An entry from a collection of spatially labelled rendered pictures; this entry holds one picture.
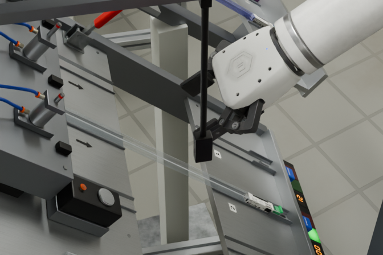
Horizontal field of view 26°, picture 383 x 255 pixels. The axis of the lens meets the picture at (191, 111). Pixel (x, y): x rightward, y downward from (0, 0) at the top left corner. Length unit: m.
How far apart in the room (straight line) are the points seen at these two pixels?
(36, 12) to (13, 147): 0.17
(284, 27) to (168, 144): 0.79
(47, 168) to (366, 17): 0.43
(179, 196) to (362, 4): 1.03
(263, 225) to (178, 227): 0.76
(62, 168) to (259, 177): 0.55
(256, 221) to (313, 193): 1.04
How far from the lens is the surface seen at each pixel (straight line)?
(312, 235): 1.48
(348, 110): 2.59
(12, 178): 0.95
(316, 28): 1.06
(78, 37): 1.24
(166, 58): 1.63
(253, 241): 1.29
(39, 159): 0.94
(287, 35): 1.07
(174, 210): 2.02
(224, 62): 1.13
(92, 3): 0.83
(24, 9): 0.83
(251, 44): 1.12
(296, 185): 1.55
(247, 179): 1.39
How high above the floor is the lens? 1.88
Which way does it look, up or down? 48 degrees down
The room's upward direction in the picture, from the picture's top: straight up
